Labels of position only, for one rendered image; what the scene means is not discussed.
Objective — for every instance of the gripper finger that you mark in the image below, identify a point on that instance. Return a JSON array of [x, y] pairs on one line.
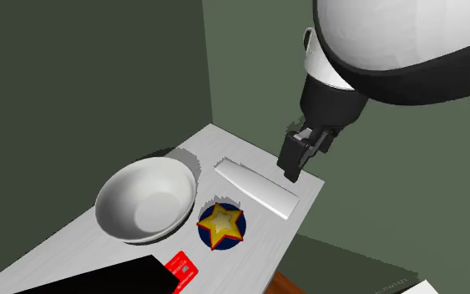
[[293, 159], [329, 140]]

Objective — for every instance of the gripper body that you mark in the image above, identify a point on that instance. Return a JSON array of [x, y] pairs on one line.
[[330, 106]]

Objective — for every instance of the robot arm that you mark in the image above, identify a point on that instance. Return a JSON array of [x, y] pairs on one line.
[[385, 32]]

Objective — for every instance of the white flat tapered slab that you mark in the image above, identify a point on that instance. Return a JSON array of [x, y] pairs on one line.
[[259, 188]]

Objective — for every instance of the blue disc with yellow star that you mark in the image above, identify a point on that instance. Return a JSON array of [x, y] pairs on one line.
[[221, 224]]

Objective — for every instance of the white wooden table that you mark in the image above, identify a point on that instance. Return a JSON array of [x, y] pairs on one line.
[[255, 256]]

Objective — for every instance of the white bowl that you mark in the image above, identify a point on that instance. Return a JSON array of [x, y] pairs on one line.
[[145, 203]]

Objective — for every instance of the red card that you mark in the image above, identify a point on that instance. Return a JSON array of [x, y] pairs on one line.
[[181, 268]]

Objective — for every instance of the black flat tablet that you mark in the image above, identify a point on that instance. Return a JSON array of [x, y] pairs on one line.
[[108, 279]]

